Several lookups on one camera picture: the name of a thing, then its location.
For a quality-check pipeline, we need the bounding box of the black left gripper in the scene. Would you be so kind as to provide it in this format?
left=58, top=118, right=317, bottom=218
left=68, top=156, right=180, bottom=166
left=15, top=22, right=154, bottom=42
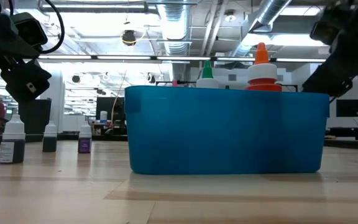
left=0, top=12, right=53, bottom=104

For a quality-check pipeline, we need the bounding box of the large red-tipped coloring bottle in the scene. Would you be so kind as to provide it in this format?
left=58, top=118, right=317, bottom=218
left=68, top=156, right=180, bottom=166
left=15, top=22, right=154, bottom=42
left=245, top=42, right=282, bottom=92

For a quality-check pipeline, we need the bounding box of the small white-capped dropper bottle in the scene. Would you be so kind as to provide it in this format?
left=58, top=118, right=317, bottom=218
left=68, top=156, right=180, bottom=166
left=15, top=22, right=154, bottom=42
left=0, top=114, right=27, bottom=164
left=42, top=120, right=58, bottom=153

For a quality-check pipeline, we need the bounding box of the small purple dropper bottle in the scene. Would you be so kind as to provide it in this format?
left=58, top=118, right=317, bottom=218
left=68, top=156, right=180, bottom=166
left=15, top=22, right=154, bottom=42
left=78, top=121, right=93, bottom=154

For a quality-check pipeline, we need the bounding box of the blue plastic bin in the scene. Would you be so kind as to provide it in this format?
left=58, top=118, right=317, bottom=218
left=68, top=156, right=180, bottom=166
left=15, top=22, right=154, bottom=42
left=124, top=85, right=331, bottom=175

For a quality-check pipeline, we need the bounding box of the large green-tipped coloring bottle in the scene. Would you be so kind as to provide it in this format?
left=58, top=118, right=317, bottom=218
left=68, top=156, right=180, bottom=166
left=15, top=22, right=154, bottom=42
left=196, top=60, right=220, bottom=89

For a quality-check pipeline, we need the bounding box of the black box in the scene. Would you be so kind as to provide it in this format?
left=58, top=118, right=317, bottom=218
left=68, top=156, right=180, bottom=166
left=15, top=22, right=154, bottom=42
left=17, top=97, right=52, bottom=135

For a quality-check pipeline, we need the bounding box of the white column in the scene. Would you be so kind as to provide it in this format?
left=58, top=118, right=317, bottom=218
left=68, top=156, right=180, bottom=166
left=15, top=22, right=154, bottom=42
left=39, top=73, right=65, bottom=134

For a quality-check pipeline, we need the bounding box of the black background bench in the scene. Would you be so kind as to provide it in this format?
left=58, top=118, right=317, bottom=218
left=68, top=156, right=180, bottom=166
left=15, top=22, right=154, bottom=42
left=324, top=119, right=358, bottom=141

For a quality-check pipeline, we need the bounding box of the black background monitor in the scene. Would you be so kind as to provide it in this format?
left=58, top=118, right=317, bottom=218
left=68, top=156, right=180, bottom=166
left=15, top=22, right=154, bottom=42
left=96, top=96, right=126, bottom=123

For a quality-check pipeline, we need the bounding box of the round black hanging fixture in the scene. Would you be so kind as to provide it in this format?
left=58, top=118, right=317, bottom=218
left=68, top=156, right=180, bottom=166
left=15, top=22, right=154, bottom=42
left=121, top=29, right=137, bottom=47

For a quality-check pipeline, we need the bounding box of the long ceiling light strip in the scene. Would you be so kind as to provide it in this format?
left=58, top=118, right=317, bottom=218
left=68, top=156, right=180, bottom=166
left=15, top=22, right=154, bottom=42
left=37, top=54, right=328, bottom=63

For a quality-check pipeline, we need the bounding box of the black wall monitor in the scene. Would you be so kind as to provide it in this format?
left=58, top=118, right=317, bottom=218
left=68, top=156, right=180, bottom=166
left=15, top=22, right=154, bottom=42
left=336, top=99, right=358, bottom=118

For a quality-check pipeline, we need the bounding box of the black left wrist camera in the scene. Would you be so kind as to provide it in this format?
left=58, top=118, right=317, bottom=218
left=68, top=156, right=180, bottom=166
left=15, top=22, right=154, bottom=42
left=10, top=12, right=48, bottom=48

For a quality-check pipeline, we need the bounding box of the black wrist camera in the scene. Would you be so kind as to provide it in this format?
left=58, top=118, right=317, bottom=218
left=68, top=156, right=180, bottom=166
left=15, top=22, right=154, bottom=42
left=10, top=12, right=48, bottom=48
left=309, top=2, right=354, bottom=46

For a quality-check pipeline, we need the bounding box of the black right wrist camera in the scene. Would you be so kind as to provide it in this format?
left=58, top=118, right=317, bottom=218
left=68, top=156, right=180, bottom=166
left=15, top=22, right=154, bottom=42
left=309, top=2, right=354, bottom=46

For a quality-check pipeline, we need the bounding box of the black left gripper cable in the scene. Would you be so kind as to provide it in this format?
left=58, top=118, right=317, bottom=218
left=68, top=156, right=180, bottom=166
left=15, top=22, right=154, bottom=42
left=39, top=0, right=65, bottom=55

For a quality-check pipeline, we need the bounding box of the silver ventilation duct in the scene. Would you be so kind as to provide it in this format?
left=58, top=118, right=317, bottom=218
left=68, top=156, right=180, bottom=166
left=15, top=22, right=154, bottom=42
left=228, top=0, right=293, bottom=58
left=155, top=0, right=192, bottom=82

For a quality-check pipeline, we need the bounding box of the tan hanging cord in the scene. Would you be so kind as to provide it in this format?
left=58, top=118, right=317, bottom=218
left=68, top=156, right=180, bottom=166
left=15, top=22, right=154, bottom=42
left=110, top=70, right=127, bottom=127

